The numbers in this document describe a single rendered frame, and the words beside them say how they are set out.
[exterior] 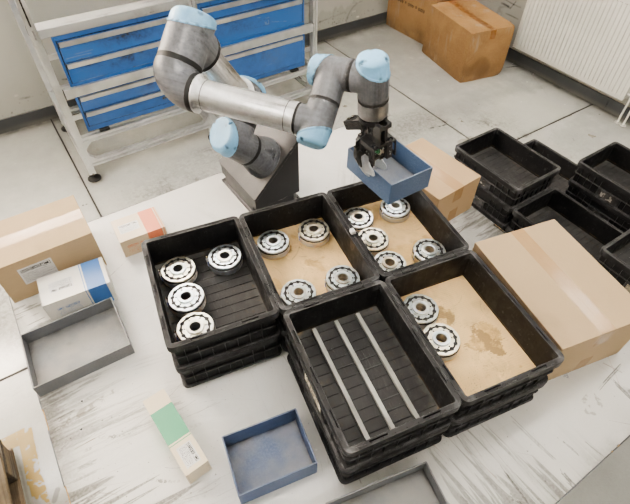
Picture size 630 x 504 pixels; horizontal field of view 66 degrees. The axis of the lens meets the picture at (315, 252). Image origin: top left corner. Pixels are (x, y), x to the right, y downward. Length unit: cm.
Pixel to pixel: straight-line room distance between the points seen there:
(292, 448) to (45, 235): 102
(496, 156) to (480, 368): 150
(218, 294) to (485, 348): 77
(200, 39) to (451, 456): 123
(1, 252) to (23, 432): 92
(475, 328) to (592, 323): 30
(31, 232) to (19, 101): 232
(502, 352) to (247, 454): 73
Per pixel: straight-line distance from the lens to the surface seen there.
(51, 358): 165
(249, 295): 144
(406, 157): 147
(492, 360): 140
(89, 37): 300
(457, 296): 149
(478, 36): 418
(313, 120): 114
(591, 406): 160
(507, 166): 261
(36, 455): 236
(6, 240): 181
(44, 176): 356
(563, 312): 148
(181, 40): 131
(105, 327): 165
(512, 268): 153
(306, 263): 151
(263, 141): 173
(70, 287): 167
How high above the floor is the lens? 198
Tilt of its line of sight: 48 degrees down
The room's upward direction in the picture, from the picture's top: 1 degrees clockwise
